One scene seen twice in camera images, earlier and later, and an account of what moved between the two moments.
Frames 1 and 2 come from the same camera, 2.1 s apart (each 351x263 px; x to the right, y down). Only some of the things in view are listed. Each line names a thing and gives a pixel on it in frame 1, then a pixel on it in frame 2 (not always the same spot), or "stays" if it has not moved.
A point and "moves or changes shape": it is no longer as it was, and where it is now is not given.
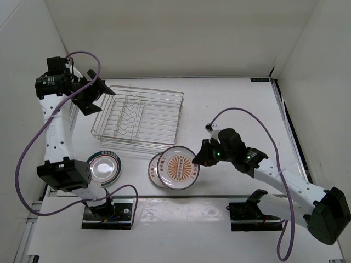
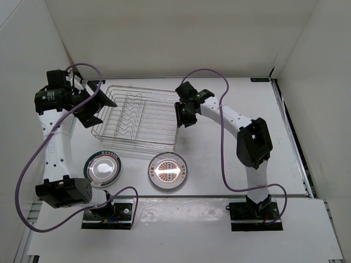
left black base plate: [123, 208] stays
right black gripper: [203, 157] to [180, 119]
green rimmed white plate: [105, 166] stays
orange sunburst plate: [176, 169] moves or changes shape
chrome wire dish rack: [139, 116] stays
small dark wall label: [260, 79] stays
